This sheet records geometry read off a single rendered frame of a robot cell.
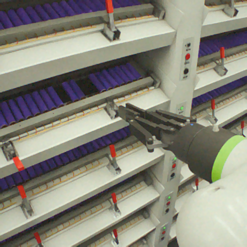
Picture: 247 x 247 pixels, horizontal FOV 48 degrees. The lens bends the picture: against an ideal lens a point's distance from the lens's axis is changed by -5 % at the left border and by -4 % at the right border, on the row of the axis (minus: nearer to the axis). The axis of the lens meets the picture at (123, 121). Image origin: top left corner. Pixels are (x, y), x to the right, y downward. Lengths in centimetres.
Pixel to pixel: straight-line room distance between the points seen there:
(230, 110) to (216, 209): 89
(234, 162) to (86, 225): 63
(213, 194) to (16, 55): 42
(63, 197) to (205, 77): 56
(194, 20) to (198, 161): 42
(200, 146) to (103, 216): 58
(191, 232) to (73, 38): 45
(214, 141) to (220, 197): 15
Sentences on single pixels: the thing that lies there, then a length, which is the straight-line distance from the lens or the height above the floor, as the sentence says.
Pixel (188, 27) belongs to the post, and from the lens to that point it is 77.
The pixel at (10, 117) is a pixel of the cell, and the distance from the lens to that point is 68.
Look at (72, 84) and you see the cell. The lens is 75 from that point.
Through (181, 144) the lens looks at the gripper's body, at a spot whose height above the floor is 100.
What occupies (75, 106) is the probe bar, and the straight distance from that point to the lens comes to 69.
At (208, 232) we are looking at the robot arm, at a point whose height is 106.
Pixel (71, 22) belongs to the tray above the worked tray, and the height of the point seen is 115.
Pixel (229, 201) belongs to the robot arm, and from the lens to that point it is 32.
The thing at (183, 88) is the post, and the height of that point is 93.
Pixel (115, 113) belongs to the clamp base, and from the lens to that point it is 72.
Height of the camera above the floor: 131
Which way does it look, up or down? 34 degrees down
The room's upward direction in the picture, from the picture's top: straight up
